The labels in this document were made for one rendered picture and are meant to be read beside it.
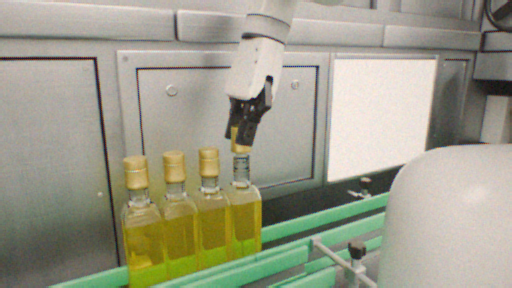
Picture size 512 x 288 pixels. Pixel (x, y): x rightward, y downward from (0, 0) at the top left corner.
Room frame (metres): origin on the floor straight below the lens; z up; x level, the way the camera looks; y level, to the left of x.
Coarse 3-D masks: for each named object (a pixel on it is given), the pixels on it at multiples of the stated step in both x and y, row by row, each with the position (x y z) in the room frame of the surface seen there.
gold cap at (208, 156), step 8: (200, 152) 0.49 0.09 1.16; (208, 152) 0.49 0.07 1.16; (216, 152) 0.50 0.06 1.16; (200, 160) 0.49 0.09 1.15; (208, 160) 0.49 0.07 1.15; (216, 160) 0.49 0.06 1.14; (200, 168) 0.49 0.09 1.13; (208, 168) 0.49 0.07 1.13; (216, 168) 0.49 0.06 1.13; (208, 176) 0.49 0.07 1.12; (216, 176) 0.49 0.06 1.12
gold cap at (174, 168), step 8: (168, 152) 0.48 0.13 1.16; (176, 152) 0.48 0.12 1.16; (168, 160) 0.46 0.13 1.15; (176, 160) 0.46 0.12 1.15; (184, 160) 0.48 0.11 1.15; (168, 168) 0.46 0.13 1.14; (176, 168) 0.46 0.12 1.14; (184, 168) 0.48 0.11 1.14; (168, 176) 0.46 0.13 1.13; (176, 176) 0.46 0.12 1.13; (184, 176) 0.47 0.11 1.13
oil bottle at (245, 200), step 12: (228, 192) 0.52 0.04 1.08; (240, 192) 0.50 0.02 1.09; (252, 192) 0.51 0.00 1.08; (240, 204) 0.50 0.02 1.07; (252, 204) 0.51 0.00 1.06; (240, 216) 0.50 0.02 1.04; (252, 216) 0.51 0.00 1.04; (240, 228) 0.50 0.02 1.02; (252, 228) 0.51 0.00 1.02; (240, 240) 0.50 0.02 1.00; (252, 240) 0.51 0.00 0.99; (240, 252) 0.50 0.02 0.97; (252, 252) 0.51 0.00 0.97
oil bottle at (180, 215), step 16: (160, 208) 0.46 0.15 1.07; (176, 208) 0.45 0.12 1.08; (192, 208) 0.46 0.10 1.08; (176, 224) 0.45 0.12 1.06; (192, 224) 0.46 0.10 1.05; (176, 240) 0.45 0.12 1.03; (192, 240) 0.46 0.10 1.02; (176, 256) 0.45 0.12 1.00; (192, 256) 0.46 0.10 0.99; (176, 272) 0.45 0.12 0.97; (192, 272) 0.46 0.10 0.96
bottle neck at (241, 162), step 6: (234, 156) 0.53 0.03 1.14; (240, 156) 0.54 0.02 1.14; (246, 156) 0.53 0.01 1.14; (234, 162) 0.52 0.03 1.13; (240, 162) 0.52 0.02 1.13; (246, 162) 0.52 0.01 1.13; (234, 168) 0.52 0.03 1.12; (240, 168) 0.52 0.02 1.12; (246, 168) 0.52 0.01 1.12; (234, 174) 0.52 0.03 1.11; (240, 174) 0.52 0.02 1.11; (246, 174) 0.52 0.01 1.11; (234, 180) 0.52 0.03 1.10; (240, 180) 0.52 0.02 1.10; (246, 180) 0.52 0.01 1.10
